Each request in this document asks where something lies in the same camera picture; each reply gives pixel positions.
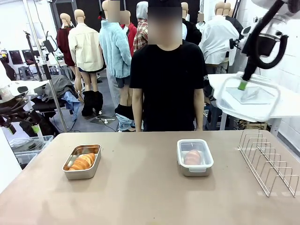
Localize mannequin in cream jacket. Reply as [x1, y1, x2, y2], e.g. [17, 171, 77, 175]
[67, 9, 105, 118]

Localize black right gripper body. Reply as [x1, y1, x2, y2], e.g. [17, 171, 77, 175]
[242, 52, 260, 82]

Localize metal wire lid rack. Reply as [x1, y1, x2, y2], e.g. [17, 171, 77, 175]
[238, 129, 300, 197]

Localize black light stand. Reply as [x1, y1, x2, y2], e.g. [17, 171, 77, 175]
[22, 30, 43, 82]

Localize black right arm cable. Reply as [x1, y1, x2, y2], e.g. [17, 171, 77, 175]
[248, 0, 288, 70]

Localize grey clothes pile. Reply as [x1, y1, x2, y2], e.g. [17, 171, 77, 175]
[31, 75, 79, 113]

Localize mannequin in light-blue fleece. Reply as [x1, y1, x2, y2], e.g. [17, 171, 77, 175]
[98, 0, 136, 132]

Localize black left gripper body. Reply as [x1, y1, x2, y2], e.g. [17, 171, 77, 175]
[0, 105, 40, 127]

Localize golden croissant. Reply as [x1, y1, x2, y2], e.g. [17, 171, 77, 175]
[68, 152, 96, 171]
[184, 150, 202, 166]

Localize mannequin in black-white jacket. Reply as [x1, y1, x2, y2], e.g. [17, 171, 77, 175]
[225, 2, 246, 40]

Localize person's right forearm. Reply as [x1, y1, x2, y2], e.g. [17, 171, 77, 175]
[132, 104, 144, 132]

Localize person's left forearm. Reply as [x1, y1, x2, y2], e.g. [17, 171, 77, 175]
[194, 104, 204, 131]

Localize grey plastic stool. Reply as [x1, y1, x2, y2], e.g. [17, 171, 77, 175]
[18, 66, 35, 82]

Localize clear plastic snap lid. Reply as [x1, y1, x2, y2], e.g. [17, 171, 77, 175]
[177, 139, 214, 173]
[215, 71, 281, 122]

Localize slanted metal pole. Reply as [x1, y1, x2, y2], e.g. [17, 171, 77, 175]
[23, 0, 69, 133]

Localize white side table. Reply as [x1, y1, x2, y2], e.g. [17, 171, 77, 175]
[208, 74, 300, 136]

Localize mannequin in red jacket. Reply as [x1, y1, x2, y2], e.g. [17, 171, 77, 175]
[119, 10, 138, 58]

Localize mannequin in white shirt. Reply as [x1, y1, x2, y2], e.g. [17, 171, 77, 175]
[199, 1, 240, 66]

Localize blue cloth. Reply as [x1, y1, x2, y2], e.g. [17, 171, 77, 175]
[62, 91, 82, 121]

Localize mannequin in plaid hooded shirt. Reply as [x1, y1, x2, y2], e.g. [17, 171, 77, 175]
[133, 1, 150, 52]

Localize mannequin in black jacket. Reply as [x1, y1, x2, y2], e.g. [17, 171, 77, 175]
[181, 2, 203, 45]

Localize rectangular stainless steel container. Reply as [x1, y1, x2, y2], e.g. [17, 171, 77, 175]
[61, 143, 102, 180]
[180, 164, 211, 177]

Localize mannequin in maroon sweater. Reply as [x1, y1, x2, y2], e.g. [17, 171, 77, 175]
[56, 13, 76, 68]

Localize person in black t-shirt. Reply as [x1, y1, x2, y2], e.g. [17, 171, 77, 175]
[129, 0, 210, 132]

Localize clear plastic storage bin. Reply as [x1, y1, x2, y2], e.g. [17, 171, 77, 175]
[14, 152, 39, 166]
[9, 135, 54, 154]

